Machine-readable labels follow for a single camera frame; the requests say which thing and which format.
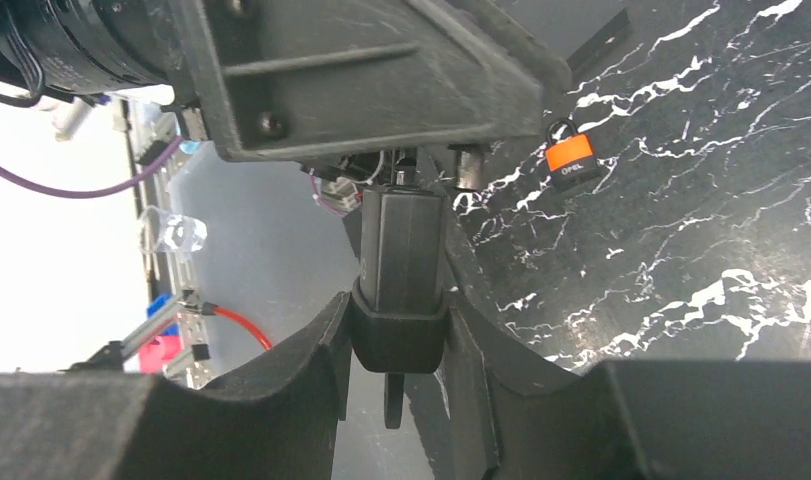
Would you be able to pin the clamp fixture with plate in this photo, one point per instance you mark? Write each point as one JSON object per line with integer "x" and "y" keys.
{"x": 171, "y": 342}

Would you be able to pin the black box at front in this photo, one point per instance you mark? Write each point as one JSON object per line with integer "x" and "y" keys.
{"x": 605, "y": 33}

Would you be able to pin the orange and black padlock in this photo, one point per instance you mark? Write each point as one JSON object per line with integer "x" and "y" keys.
{"x": 569, "y": 156}

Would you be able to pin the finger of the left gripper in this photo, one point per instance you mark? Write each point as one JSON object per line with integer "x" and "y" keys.
{"x": 304, "y": 80}

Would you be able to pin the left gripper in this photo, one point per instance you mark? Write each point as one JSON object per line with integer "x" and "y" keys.
{"x": 68, "y": 49}

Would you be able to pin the black head key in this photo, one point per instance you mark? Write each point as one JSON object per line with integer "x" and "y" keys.
{"x": 393, "y": 400}

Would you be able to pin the clear plastic cup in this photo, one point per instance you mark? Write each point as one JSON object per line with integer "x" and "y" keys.
{"x": 165, "y": 232}

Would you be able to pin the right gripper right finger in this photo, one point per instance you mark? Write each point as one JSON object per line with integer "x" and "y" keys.
{"x": 515, "y": 415}

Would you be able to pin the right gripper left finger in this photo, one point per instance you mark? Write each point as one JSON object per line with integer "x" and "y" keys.
{"x": 275, "y": 417}

